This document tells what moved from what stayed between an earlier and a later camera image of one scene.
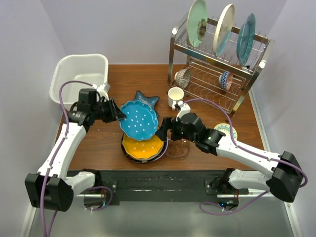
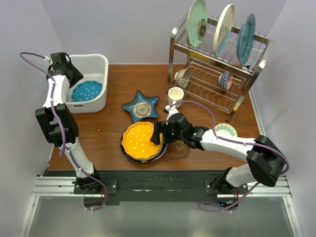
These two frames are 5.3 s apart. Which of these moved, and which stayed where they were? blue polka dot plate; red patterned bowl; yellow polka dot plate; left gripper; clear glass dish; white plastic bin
Moved: left gripper; blue polka dot plate
Stayed: clear glass dish; white plastic bin; red patterned bowl; yellow polka dot plate
